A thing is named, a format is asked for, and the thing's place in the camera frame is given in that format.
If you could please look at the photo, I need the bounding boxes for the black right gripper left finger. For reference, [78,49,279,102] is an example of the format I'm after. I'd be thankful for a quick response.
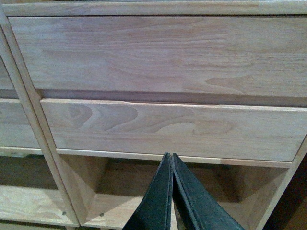
[125,153,173,230]

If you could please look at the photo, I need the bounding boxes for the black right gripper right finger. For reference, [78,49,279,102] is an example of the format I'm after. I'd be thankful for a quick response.
[172,153,243,230]

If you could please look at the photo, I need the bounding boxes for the left wooden shelf cabinet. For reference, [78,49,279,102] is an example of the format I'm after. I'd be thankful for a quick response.
[0,33,79,230]

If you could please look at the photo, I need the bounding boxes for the wooden shelf cabinet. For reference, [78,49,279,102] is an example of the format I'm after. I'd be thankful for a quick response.
[0,0,307,230]
[0,33,79,230]

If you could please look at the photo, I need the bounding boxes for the right wooden shelf cabinet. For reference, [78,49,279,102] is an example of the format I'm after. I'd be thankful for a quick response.
[0,0,307,230]

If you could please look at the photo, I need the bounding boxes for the right cabinet lower drawer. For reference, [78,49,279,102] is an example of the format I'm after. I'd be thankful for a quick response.
[41,99,307,161]

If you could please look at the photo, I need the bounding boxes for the cabinet drawer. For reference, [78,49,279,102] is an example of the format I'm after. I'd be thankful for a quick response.
[0,98,39,148]
[0,57,19,99]
[41,99,307,161]
[9,16,307,97]

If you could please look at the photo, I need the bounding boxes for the right cabinet upper drawer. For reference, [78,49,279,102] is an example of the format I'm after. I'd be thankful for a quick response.
[9,16,307,97]

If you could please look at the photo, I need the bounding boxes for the left cabinet lower drawer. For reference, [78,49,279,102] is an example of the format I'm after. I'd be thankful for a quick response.
[0,98,39,148]

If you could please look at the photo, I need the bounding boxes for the left cabinet upper drawer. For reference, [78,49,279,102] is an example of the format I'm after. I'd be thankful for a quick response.
[0,57,19,99]

